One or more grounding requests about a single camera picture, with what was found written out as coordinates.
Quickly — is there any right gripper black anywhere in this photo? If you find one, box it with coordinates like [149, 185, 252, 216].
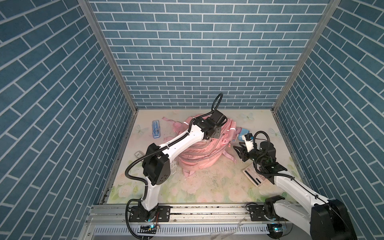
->
[233, 141, 266, 167]

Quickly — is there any pink white calculator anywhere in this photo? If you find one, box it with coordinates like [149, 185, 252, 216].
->
[243, 164, 271, 188]

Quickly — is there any pink student backpack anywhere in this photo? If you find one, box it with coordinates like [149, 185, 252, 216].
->
[176, 119, 242, 178]

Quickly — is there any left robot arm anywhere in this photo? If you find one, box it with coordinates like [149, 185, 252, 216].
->
[139, 109, 237, 222]

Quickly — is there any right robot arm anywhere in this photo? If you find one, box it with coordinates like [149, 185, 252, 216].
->
[234, 141, 357, 240]

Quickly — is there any blue clear pencil case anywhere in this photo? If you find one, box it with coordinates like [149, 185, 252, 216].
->
[152, 120, 161, 139]

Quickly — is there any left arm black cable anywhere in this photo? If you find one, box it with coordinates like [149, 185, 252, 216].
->
[124, 92, 224, 240]

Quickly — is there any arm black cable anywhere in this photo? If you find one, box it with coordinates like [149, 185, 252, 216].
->
[124, 92, 224, 240]
[251, 130, 331, 208]

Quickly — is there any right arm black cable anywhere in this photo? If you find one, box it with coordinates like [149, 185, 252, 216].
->
[251, 130, 331, 208]

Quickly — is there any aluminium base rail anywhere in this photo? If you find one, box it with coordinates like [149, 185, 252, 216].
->
[77, 203, 344, 240]

